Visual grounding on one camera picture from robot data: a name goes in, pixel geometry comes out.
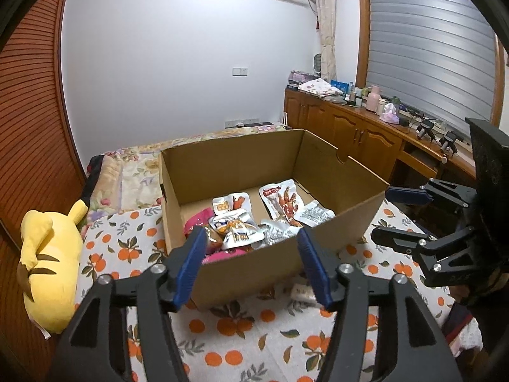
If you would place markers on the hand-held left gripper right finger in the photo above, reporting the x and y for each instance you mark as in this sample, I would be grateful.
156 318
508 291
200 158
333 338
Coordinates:
316 270

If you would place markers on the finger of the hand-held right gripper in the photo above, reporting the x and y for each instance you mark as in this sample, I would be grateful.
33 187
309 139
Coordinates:
407 195
397 238

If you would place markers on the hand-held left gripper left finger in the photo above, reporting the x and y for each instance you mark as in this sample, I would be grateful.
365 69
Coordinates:
191 270

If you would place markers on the pink snack packet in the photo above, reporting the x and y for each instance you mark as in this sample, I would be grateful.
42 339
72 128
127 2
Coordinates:
195 219

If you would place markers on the brown cardboard box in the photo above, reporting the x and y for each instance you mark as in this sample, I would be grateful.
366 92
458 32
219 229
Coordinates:
258 270

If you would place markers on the white packet with orange band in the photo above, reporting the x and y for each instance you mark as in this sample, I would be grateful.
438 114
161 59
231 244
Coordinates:
236 229

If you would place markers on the white packet with chicken print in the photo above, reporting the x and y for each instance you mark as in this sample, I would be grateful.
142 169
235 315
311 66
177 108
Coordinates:
232 203

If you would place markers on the black clamp device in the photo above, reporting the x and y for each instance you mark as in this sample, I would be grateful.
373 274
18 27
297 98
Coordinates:
448 143
425 129

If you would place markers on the wooden cabinet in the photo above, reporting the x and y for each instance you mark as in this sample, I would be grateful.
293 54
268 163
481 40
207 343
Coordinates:
358 135

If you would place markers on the pink tissue box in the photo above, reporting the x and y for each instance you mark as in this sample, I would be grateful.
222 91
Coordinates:
389 115

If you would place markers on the orange fruit print tablecloth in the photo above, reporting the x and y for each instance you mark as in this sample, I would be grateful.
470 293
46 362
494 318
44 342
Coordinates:
246 338

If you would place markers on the pink thermos bottle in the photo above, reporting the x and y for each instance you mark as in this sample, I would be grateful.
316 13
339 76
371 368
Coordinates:
372 99

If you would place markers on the cluster of small toiletry bottles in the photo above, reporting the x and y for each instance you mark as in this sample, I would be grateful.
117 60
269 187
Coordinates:
354 94

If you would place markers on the small blue packet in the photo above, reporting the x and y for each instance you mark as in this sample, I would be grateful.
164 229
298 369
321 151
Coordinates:
340 85

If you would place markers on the dark cloth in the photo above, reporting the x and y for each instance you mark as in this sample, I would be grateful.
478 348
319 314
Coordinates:
94 175

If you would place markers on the folded floral cloth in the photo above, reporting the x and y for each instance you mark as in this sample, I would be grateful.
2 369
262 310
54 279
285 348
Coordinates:
320 88

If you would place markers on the yellow plush toy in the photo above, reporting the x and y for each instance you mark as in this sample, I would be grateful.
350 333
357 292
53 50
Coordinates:
47 262

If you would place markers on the grey window blind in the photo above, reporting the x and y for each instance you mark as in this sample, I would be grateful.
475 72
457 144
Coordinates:
429 47

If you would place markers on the purple patterned bag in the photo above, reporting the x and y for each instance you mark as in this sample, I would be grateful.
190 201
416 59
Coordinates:
302 76

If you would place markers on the small white fan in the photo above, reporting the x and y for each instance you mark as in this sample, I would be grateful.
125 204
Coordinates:
317 63

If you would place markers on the light patterned curtain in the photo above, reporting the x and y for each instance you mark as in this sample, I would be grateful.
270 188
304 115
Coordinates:
326 28

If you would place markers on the wooden louvred wardrobe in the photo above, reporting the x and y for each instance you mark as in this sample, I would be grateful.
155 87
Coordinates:
32 107

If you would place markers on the white wall switch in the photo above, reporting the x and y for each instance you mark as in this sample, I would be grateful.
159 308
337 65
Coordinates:
239 72

